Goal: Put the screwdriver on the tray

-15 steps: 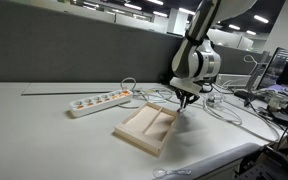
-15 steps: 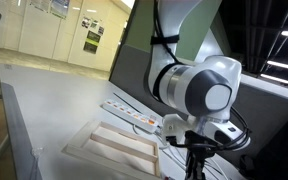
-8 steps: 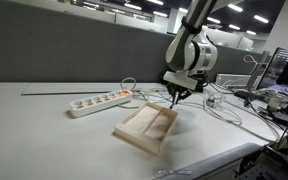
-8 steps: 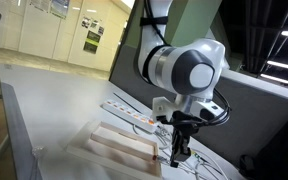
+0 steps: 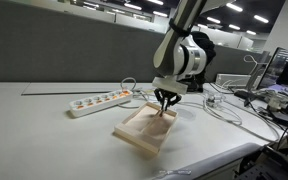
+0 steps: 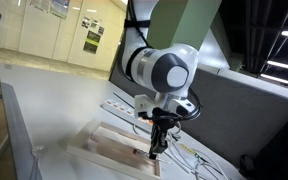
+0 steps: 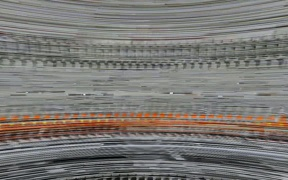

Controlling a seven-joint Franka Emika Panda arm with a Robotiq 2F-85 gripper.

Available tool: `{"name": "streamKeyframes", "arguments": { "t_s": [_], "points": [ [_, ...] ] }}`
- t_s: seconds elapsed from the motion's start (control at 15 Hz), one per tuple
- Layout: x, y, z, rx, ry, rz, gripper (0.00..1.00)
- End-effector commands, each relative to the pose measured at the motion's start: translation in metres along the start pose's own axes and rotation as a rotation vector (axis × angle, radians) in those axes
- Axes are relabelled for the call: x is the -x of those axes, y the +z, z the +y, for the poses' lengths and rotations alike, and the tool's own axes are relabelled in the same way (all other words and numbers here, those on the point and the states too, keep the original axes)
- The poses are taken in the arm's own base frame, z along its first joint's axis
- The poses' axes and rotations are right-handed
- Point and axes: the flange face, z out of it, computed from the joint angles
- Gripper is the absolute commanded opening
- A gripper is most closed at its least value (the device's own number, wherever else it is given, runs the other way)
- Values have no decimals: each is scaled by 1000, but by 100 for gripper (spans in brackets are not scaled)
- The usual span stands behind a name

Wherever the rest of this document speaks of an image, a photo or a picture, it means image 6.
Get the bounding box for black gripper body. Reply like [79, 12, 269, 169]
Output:
[149, 107, 180, 135]

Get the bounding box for wooden tray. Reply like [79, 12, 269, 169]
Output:
[66, 119, 162, 180]

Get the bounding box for white power strip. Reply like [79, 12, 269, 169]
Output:
[102, 98, 155, 126]

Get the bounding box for gray partition panel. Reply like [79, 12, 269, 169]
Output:
[108, 43, 288, 169]

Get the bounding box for green and black poster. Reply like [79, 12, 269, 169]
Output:
[83, 29, 102, 55]

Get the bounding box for clear plastic spoon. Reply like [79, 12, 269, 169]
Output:
[29, 144, 48, 180]

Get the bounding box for long white cable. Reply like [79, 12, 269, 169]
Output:
[165, 131, 232, 180]

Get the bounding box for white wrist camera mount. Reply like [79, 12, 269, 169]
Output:
[133, 94, 197, 120]

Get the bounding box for yellow cable label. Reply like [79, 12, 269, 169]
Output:
[178, 142, 205, 162]

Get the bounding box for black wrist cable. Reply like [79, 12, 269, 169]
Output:
[175, 87, 204, 122]

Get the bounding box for small wall notice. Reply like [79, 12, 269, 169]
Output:
[81, 16, 92, 29]

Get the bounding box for large wall poster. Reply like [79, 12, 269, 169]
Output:
[48, 0, 71, 20]

